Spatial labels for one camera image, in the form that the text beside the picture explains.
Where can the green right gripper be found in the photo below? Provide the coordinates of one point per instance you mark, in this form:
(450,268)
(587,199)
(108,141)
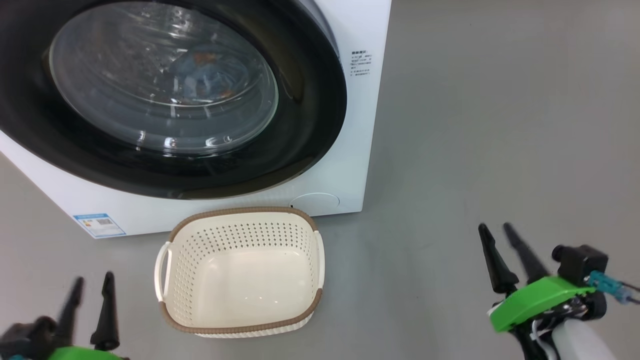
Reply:
(535,305)

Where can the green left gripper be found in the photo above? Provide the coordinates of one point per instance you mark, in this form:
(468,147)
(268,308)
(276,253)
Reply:
(85,355)

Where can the black round washing machine door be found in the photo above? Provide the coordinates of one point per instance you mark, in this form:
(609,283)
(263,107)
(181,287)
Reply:
(310,125)

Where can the blue bear-print garment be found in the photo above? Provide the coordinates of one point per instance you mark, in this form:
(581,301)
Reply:
(205,75)

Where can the cream perforated laundry basket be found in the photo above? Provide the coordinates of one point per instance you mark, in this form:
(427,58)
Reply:
(240,275)

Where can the white washing machine body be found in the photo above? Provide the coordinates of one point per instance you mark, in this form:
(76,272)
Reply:
(360,150)

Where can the blue energy label sticker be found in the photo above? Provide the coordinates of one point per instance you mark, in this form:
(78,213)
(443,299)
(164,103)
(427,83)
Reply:
(100,226)

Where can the printed text label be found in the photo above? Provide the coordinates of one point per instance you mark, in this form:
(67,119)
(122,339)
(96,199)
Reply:
(361,62)

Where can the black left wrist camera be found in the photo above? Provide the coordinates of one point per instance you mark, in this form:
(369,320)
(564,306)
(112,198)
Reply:
(25,337)

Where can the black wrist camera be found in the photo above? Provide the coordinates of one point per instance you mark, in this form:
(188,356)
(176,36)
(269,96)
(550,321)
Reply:
(25,337)
(582,262)

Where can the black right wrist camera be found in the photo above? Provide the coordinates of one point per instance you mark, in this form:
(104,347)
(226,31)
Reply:
(582,262)

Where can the teal right camera connector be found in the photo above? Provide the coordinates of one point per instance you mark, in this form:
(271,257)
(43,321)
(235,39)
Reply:
(607,285)

